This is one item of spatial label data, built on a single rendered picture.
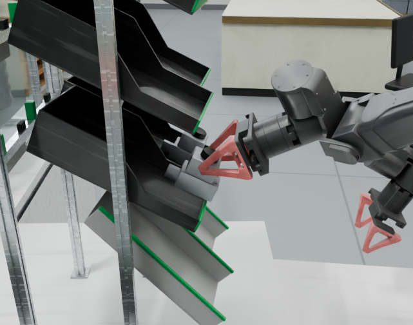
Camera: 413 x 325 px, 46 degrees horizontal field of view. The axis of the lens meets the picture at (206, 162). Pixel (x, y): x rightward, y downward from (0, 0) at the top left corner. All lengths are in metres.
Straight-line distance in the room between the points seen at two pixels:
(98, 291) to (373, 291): 0.63
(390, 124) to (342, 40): 4.56
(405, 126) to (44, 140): 0.49
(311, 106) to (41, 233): 0.93
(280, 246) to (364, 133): 2.20
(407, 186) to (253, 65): 4.20
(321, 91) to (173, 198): 0.30
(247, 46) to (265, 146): 4.43
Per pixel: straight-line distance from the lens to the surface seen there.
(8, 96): 1.79
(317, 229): 2.99
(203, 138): 0.90
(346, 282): 1.22
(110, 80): 0.65
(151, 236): 0.88
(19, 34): 0.71
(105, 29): 0.63
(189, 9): 0.63
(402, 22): 4.13
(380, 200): 1.08
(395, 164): 1.03
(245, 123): 0.73
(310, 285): 1.19
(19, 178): 1.73
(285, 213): 3.11
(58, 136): 0.74
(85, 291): 1.18
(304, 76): 0.65
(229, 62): 5.17
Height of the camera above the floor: 1.60
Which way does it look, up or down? 25 degrees down
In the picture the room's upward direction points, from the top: straight up
